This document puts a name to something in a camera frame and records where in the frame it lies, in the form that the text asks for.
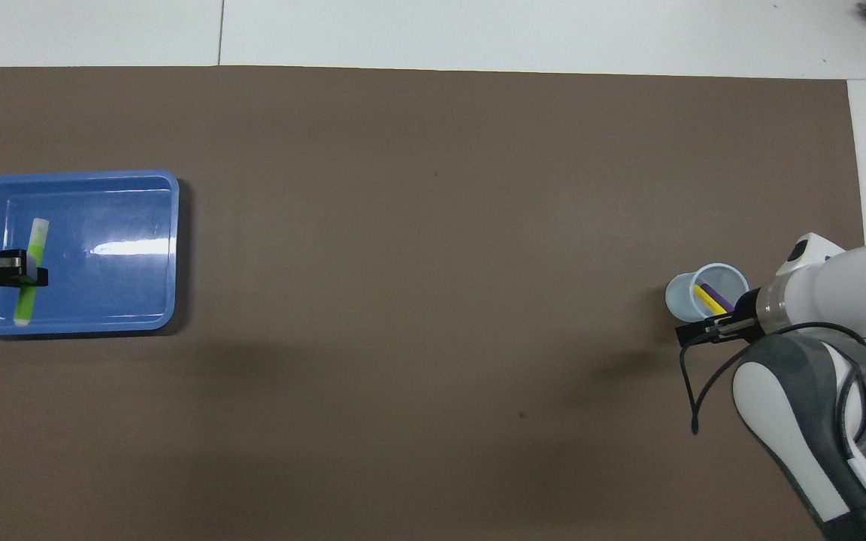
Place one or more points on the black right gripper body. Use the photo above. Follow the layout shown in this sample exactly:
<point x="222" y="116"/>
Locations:
<point x="747" y="304"/>

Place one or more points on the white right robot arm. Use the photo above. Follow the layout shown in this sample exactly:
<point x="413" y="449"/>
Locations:
<point x="839" y="285"/>

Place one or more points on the yellow marker pen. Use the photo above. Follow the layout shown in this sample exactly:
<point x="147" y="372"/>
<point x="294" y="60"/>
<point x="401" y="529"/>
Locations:
<point x="707" y="298"/>

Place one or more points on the brown table mat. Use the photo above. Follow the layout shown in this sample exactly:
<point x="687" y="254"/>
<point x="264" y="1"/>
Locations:
<point x="433" y="225"/>

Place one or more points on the green marker pen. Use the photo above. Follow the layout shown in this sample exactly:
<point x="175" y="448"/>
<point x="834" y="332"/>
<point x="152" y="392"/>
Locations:
<point x="37" y="237"/>

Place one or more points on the blue plastic tray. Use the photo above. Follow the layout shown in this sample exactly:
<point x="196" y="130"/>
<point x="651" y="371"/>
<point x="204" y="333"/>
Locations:
<point x="102" y="285"/>

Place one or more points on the clear plastic cup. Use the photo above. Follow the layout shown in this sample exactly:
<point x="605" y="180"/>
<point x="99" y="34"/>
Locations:
<point x="681" y="297"/>

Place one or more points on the purple marker pen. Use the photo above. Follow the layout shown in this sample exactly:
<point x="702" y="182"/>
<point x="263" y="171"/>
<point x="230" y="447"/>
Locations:
<point x="720" y="294"/>

